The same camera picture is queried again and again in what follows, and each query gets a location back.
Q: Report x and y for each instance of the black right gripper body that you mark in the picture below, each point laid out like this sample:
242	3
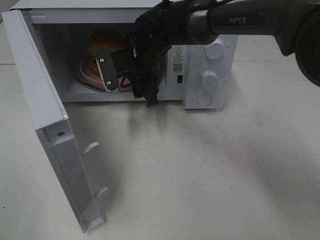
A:
140	70

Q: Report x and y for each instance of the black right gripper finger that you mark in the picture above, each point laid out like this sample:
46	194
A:
151	95

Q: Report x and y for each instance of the pink round plate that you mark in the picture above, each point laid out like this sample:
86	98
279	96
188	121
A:
90	77

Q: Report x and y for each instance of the burger with lettuce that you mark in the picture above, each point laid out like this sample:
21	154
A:
108	39

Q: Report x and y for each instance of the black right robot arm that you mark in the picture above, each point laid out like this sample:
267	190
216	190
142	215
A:
295	25

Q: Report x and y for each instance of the glass microwave turntable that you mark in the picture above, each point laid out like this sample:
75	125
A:
81	80

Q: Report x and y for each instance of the white warning label sticker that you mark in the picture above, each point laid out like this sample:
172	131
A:
178	57

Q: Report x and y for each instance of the white microwave oven body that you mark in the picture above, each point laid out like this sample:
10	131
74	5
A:
49	42

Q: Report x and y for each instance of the white lower timer knob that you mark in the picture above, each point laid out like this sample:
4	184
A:
209	79

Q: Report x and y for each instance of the white upper power knob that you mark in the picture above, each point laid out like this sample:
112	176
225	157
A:
215	50

